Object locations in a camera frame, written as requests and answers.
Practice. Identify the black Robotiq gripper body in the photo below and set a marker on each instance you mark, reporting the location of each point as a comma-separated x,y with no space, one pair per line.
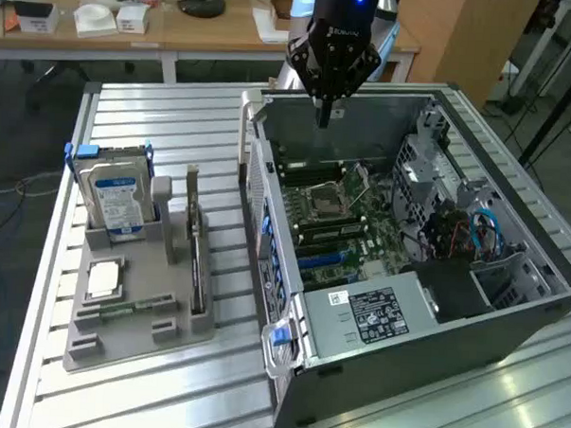
338,41

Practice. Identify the graphics card with black fan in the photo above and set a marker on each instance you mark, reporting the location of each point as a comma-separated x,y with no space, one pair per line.
196,229

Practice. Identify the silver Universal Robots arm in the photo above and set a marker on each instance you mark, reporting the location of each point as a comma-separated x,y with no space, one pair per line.
286,76

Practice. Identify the flat white box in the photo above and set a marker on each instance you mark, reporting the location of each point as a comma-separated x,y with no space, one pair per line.
267,28

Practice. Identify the brown cardboard box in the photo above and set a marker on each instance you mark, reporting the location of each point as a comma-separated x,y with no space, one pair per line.
280,3

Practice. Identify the wooden desk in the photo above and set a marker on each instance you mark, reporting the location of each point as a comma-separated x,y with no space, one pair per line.
203,30

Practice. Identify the black round lamp base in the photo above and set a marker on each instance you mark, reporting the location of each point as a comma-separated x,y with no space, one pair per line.
202,5

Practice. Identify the black RAM stick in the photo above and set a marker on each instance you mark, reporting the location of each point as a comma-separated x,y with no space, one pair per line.
332,230
311,167

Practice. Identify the metal socket cover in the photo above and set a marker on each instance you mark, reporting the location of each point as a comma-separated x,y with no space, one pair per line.
355,184

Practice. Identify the wooden cabinet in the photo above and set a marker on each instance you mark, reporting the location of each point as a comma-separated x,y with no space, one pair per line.
487,43

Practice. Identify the metal disk bay cage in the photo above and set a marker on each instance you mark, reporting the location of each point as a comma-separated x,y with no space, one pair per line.
419,182

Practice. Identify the CPU socket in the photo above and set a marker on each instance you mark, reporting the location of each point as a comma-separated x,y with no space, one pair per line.
325,200

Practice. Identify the green motherboard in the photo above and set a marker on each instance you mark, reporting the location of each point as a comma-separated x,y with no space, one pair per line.
375,227

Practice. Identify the small white labelled box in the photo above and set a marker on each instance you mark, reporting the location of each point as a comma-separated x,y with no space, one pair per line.
133,20

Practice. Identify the blue expansion slot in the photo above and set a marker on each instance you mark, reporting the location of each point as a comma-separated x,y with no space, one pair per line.
326,260

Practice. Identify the white box with round hollow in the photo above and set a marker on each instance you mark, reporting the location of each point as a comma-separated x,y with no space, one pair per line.
92,23

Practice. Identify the hard disk in blue carrier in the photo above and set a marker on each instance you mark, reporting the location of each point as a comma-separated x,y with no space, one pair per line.
117,202

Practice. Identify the grey power supply unit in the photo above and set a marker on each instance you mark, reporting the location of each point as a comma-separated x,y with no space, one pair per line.
328,329

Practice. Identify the white box with black lid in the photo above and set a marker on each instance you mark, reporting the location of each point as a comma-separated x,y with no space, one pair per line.
35,23

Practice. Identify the grey printed parts rack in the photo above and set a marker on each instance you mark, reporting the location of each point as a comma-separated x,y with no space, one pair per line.
140,274

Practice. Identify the blue case latch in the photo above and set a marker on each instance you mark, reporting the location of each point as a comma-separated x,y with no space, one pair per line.
281,338

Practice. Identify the silver CPU chip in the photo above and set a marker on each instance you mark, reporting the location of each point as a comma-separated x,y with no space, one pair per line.
103,282

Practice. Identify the open black PC case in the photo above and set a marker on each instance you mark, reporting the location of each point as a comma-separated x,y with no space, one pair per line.
402,371

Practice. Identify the green RAM stick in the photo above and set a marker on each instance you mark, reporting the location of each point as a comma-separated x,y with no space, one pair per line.
125,308

